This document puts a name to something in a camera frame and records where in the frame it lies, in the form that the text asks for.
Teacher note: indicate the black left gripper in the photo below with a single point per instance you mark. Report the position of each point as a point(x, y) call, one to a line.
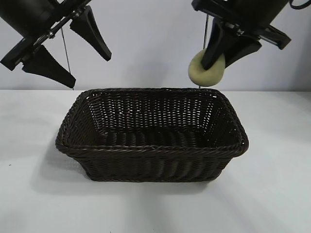
point(31, 17)

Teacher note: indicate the dark brown woven basket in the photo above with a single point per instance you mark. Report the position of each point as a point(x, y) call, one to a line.
point(150, 157)

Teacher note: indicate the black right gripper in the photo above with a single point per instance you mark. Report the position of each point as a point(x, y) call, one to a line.
point(257, 14)

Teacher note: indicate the pale yellow round pastry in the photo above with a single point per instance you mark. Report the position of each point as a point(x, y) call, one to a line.
point(206, 77)

